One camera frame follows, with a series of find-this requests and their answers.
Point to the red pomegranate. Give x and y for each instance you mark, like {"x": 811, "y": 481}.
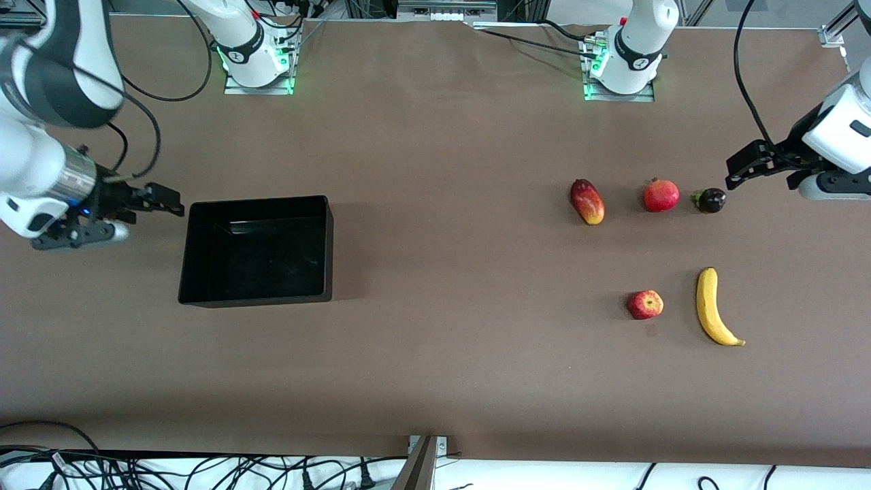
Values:
{"x": 661, "y": 195}

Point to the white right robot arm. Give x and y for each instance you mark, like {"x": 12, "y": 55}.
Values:
{"x": 34, "y": 163}

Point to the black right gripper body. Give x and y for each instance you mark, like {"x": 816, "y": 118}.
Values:
{"x": 111, "y": 196}

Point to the yellow banana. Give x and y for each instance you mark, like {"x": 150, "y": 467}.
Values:
{"x": 709, "y": 306}

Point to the dark purple mangosteen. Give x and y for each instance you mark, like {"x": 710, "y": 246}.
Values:
{"x": 711, "y": 201}

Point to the red yellow mango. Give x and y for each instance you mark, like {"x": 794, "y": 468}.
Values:
{"x": 587, "y": 202}

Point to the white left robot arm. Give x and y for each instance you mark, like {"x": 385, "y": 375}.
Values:
{"x": 636, "y": 47}

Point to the aluminium corner profile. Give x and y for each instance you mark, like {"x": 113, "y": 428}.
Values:
{"x": 833, "y": 30}

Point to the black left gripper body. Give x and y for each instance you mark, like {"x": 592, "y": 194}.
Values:
{"x": 793, "y": 145}

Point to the red yellow apple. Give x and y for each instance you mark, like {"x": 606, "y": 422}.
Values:
{"x": 645, "y": 305}

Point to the black plastic box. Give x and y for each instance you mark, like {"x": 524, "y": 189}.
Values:
{"x": 258, "y": 258}

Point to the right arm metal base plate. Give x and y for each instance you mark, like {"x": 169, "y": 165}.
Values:
{"x": 235, "y": 87}

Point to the white sheet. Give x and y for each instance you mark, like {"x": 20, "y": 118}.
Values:
{"x": 544, "y": 476}

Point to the metal bracket with dark post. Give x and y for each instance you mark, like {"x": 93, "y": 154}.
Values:
{"x": 418, "y": 469}

